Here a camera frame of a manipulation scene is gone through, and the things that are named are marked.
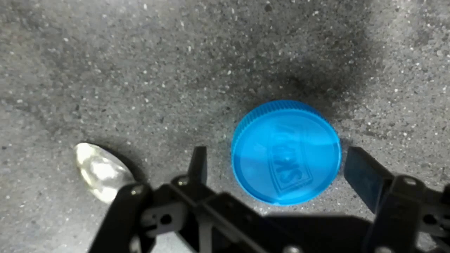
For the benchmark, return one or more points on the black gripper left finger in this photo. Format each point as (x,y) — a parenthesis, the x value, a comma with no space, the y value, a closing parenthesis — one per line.
(199,166)

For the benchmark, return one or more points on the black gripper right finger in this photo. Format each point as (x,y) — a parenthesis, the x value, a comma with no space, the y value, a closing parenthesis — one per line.
(363,173)

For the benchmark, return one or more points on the blue plastic jar lid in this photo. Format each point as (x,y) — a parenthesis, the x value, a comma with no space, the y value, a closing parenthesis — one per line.
(286,152)

